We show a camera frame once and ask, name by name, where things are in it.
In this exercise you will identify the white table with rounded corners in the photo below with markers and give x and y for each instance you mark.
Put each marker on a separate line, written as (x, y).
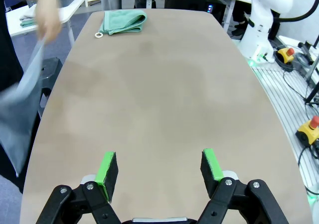
(72, 7)

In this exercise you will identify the green terry towel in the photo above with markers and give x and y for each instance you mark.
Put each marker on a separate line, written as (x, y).
(28, 24)
(124, 21)

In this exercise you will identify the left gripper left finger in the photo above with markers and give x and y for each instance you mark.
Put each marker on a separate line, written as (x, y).
(99, 184)

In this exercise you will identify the black slanted stand pole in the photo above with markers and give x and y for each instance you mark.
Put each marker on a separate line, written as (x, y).
(314, 84)

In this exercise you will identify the person in black trousers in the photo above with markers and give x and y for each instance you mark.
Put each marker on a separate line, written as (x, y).
(239, 15)

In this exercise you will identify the person in black t-shirt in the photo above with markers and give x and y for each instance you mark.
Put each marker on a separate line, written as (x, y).
(6, 47)

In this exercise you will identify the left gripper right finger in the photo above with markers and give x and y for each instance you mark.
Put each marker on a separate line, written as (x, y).
(216, 184)

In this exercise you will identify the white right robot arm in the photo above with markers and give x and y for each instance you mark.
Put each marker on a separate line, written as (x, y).
(259, 22)

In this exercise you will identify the person's left hand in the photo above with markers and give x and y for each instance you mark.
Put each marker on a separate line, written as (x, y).
(48, 20)

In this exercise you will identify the light grey folded towel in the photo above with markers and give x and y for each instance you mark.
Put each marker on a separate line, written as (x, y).
(26, 17)

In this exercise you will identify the aluminium slotted base plate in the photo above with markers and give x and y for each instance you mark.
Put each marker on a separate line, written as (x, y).
(276, 92)

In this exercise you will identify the yellow emergency stop button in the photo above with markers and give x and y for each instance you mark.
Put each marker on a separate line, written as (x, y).
(284, 56)
(306, 134)

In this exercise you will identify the grey-blue terry towel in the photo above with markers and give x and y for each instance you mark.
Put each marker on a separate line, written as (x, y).
(17, 114)

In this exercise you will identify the black computer with lights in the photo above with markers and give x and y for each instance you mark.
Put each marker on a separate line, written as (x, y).
(189, 2)

